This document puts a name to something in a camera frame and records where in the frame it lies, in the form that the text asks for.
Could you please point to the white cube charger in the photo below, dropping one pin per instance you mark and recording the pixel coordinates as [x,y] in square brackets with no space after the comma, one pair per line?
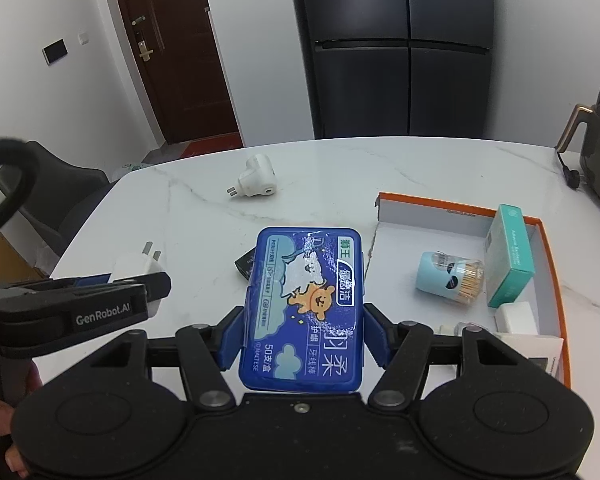
[132,265]

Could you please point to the small white box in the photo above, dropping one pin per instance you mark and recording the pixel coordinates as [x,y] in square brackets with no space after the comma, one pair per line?
[517,317]

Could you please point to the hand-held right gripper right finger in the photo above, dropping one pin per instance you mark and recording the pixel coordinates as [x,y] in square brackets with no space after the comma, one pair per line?
[375,335]

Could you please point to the white charger packaging box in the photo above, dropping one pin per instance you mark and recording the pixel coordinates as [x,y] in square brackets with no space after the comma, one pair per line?
[530,347]

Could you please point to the dark brown door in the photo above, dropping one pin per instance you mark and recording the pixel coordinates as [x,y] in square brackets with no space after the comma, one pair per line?
[180,60]

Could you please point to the orange and white box tray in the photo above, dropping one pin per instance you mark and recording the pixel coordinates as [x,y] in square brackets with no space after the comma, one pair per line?
[430,230]

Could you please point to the black charger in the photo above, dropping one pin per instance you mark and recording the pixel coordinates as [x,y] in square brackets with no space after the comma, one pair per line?
[245,262]

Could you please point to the blue printed plastic box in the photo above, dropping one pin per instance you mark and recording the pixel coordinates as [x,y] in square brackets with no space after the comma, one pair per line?
[300,310]

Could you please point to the teal and white carton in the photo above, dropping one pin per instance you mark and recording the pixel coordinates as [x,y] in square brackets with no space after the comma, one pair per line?
[510,260]

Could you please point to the black wall panel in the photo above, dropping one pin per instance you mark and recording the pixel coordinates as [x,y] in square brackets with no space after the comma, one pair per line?
[56,51]

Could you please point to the white light switch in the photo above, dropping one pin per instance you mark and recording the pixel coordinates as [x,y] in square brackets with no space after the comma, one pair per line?
[83,38]

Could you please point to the dark grey chair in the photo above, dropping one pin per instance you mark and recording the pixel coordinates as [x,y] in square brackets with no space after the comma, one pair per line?
[65,195]

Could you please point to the red doormat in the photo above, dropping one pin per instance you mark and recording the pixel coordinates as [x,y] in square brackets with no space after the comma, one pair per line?
[210,147]

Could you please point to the brown cardboard box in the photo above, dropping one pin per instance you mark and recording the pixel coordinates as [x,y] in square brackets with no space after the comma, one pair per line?
[10,255]

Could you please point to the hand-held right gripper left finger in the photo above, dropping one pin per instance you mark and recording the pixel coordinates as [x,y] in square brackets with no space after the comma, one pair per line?
[230,335]

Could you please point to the white plug-in adapter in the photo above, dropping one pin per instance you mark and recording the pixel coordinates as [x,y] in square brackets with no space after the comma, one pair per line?
[257,177]

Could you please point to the light blue toothpick holder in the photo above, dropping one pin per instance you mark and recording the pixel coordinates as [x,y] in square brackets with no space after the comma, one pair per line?
[432,275]

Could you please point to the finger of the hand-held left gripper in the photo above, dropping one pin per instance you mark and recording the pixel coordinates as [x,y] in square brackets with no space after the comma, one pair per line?
[157,292]

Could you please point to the black refrigerator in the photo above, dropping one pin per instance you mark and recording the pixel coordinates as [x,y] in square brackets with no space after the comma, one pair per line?
[390,60]

